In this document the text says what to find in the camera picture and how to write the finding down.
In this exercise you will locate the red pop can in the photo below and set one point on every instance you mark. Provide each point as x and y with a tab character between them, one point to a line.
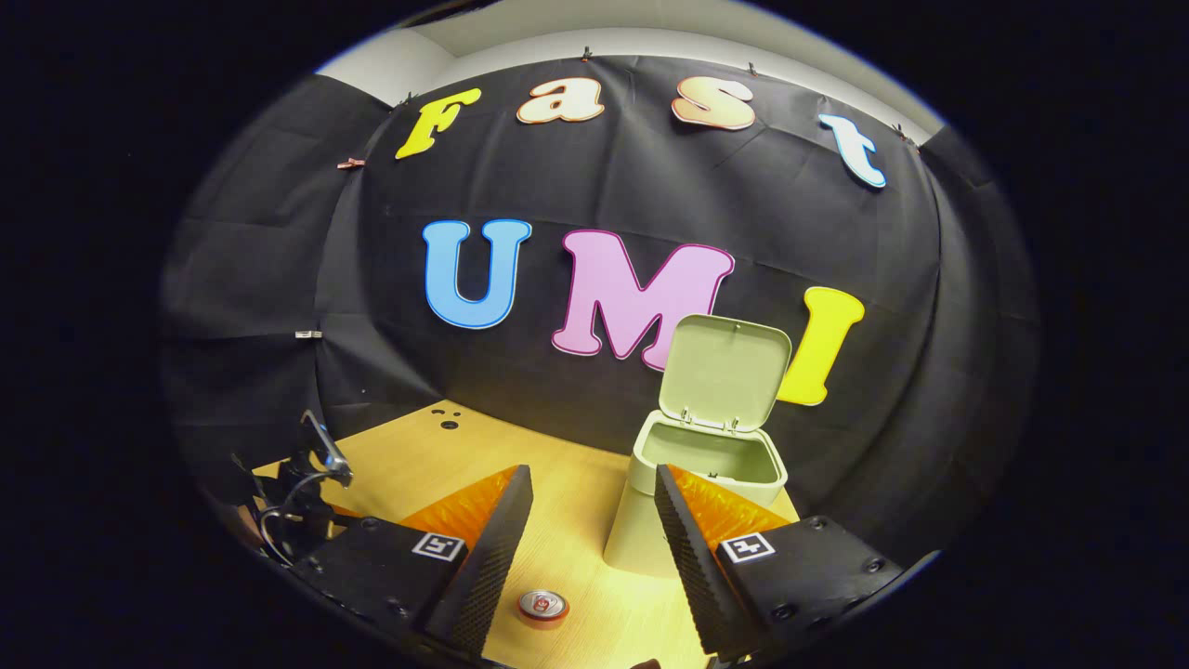
542	609

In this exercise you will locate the green desktop garbage bin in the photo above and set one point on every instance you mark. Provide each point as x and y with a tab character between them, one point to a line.
706	372

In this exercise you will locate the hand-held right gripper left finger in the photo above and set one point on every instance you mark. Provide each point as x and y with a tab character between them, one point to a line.
488	567

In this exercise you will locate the wooden desktop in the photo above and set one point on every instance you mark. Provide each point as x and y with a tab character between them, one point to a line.
557	520

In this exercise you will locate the black backdrop cloth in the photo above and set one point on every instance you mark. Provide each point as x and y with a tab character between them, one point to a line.
372	279

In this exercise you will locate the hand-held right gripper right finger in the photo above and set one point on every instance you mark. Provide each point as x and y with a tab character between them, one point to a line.
697	567

